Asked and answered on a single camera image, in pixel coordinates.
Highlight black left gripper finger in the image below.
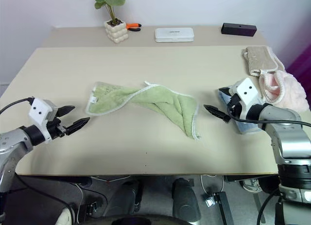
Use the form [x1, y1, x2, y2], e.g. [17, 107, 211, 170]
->
[57, 105, 76, 119]
[65, 117, 91, 136]

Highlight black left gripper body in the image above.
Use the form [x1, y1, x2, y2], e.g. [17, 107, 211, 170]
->
[46, 109, 68, 140]

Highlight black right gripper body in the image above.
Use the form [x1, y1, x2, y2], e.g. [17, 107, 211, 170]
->
[226, 94, 247, 121]

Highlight blue cloth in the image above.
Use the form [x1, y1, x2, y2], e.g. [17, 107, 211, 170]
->
[217, 87, 266, 135]

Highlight beige folded towel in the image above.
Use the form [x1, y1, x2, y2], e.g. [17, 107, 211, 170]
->
[241, 46, 285, 78]

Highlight green towel with white trim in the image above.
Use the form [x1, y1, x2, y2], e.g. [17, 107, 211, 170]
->
[85, 81, 203, 141]

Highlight black rectangular box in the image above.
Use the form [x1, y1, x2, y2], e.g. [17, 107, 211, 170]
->
[221, 22, 258, 37]

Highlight white sneaker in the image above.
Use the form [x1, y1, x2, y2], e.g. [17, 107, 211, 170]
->
[239, 178, 263, 194]

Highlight white flat rectangular case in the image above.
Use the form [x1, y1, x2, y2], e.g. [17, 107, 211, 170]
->
[154, 27, 195, 43]

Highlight purple object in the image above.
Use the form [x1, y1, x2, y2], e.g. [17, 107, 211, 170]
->
[287, 43, 311, 78]

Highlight dark rounded robot foot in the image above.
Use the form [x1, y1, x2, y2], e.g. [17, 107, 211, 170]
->
[172, 177, 202, 223]
[106, 178, 144, 222]

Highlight white bubble plant pot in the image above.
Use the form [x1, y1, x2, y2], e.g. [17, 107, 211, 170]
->
[104, 18, 129, 44]

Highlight black metal bar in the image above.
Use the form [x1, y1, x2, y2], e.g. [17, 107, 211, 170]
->
[213, 191, 234, 225]

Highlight orange and black pliers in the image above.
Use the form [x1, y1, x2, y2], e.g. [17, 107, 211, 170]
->
[125, 22, 143, 33]

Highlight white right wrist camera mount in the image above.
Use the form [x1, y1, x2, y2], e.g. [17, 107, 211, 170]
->
[229, 77, 264, 112]

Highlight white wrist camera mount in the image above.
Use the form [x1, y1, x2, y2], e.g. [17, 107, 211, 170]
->
[28, 97, 59, 144]
[229, 77, 264, 112]

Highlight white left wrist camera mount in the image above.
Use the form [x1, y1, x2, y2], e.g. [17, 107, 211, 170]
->
[28, 97, 59, 144]

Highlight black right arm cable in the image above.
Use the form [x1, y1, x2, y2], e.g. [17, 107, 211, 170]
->
[226, 95, 311, 127]

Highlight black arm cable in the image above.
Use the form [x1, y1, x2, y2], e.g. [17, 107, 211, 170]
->
[226, 95, 311, 127]
[0, 97, 35, 114]

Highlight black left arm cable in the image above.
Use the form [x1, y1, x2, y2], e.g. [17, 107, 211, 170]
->
[0, 97, 35, 114]

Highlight white floor cable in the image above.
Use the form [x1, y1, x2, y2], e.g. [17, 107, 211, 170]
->
[199, 174, 225, 195]

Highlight black floor cable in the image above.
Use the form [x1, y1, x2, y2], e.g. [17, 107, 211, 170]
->
[257, 190, 281, 225]

